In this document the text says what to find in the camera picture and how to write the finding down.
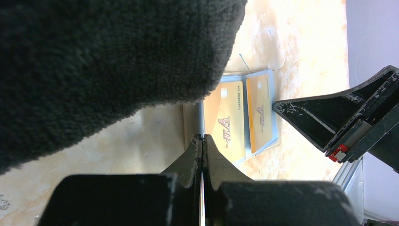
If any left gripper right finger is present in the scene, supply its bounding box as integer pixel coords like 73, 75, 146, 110
202, 135, 358, 226

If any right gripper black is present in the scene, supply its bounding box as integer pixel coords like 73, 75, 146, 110
272, 65, 399, 171

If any gold VIP credit card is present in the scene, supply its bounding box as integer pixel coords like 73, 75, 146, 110
203, 81, 245, 162

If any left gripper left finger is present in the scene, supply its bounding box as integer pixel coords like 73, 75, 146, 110
38, 135, 202, 226

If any beige card holder wallet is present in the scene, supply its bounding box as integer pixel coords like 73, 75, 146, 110
183, 69, 279, 164

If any black floral plush pillow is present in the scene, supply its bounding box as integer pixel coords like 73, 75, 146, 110
0, 0, 246, 174

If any aluminium front rail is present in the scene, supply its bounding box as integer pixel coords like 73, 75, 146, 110
333, 157, 364, 223

